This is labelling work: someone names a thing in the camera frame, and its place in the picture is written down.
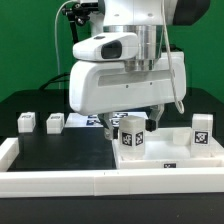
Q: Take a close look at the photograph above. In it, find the white AprilTag base sheet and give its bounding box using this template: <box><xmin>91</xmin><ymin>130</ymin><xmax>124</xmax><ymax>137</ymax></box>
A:
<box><xmin>65</xmin><ymin>112</ymin><xmax>147</xmax><ymax>128</ymax></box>

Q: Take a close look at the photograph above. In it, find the white U-shaped obstacle fence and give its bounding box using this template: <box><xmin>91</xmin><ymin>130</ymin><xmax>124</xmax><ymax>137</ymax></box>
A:
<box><xmin>0</xmin><ymin>138</ymin><xmax>224</xmax><ymax>198</ymax></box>

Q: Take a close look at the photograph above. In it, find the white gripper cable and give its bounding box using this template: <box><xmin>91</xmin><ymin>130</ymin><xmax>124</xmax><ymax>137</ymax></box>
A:
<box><xmin>159</xmin><ymin>0</ymin><xmax>186</xmax><ymax>115</ymax></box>

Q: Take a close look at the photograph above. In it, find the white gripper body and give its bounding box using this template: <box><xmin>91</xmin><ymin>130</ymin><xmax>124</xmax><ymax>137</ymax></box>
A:
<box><xmin>68</xmin><ymin>51</ymin><xmax>188</xmax><ymax>116</ymax></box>

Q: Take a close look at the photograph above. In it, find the white square tabletop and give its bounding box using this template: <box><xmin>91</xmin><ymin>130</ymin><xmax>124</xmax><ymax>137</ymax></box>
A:
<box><xmin>112</xmin><ymin>127</ymin><xmax>224</xmax><ymax>169</ymax></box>

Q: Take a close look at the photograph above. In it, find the black cable bundle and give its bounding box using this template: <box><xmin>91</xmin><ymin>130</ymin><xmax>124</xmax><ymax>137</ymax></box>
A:
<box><xmin>38</xmin><ymin>73</ymin><xmax>72</xmax><ymax>92</ymax></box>

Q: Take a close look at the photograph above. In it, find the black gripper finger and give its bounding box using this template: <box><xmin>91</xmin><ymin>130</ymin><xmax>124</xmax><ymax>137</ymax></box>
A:
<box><xmin>146</xmin><ymin>104</ymin><xmax>164</xmax><ymax>132</ymax></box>
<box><xmin>98</xmin><ymin>112</ymin><xmax>118</xmax><ymax>140</ymax></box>

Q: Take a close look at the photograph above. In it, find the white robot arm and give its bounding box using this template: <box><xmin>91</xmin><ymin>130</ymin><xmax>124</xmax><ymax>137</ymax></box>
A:
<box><xmin>69</xmin><ymin>0</ymin><xmax>211</xmax><ymax>140</ymax></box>

